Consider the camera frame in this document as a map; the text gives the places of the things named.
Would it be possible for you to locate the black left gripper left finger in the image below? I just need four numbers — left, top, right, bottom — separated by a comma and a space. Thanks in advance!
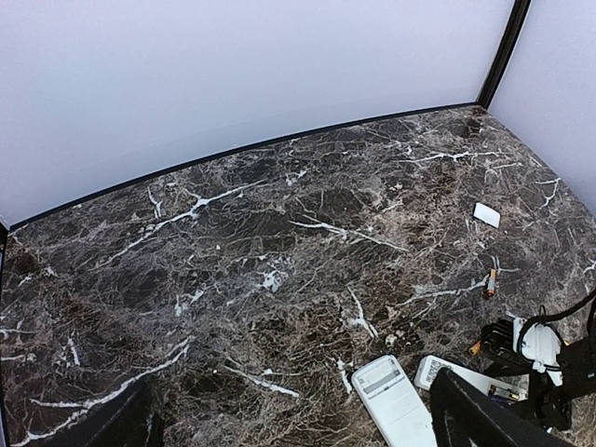
44, 378, 164, 447

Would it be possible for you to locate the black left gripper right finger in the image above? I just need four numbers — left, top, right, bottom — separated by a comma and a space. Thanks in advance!
430, 368, 569, 447

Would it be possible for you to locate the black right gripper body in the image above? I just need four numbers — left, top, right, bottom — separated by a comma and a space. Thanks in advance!
525, 337, 595, 431

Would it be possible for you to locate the white air conditioner remote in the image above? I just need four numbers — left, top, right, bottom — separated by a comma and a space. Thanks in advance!
413, 355, 528, 401

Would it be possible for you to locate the red AAA battery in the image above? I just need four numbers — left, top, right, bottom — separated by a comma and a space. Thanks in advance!
468, 341, 481, 356

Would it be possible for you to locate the white remote control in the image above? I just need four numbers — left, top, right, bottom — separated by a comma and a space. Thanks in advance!
351, 355, 437, 447

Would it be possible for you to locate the white battery cover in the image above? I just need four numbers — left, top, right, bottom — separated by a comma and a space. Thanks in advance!
473, 202, 501, 228

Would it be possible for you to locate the gold white AAA battery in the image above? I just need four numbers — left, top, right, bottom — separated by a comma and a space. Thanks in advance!
488, 385, 520, 402

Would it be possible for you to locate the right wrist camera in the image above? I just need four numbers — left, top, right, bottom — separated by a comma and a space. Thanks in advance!
480, 309, 573, 386

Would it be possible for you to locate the black right frame post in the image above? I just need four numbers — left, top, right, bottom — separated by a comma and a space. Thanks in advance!
476, 0, 532, 110

